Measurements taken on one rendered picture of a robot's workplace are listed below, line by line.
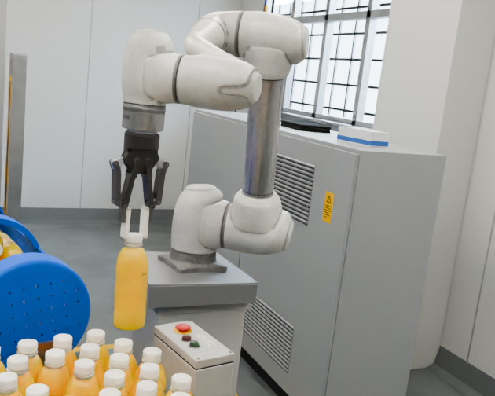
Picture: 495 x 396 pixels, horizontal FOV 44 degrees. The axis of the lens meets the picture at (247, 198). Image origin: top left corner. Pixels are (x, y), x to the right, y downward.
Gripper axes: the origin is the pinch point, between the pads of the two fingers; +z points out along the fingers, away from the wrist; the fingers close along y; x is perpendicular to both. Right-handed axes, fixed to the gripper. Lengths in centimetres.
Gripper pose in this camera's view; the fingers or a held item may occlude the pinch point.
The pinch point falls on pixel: (134, 222)
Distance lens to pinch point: 139.1
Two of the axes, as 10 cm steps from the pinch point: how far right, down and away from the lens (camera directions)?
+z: -1.1, 9.8, 1.8
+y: -8.2, 0.1, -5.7
